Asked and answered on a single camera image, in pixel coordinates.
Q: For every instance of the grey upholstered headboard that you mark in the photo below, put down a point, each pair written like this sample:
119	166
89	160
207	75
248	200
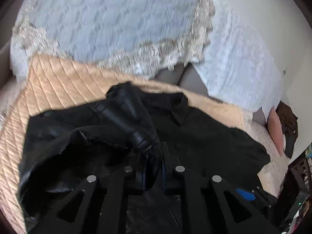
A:
185	77

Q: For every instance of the white embossed cover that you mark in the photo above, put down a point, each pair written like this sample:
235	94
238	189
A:
237	67

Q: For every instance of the blue quilted lace-trimmed cover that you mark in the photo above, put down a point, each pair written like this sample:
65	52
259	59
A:
181	25

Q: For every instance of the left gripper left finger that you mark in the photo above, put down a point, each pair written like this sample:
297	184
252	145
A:
124	202

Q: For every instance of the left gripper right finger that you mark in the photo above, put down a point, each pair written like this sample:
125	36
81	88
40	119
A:
211	204

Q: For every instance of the dark brown clothes pile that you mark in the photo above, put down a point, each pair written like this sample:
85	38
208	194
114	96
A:
289	126

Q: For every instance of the black leather jacket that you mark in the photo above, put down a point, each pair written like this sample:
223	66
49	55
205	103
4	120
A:
127	128

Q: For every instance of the beige quilted bedspread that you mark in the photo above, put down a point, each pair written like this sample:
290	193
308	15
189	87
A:
54	83

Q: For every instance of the pink pillow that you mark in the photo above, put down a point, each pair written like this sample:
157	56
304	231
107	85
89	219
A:
275	130

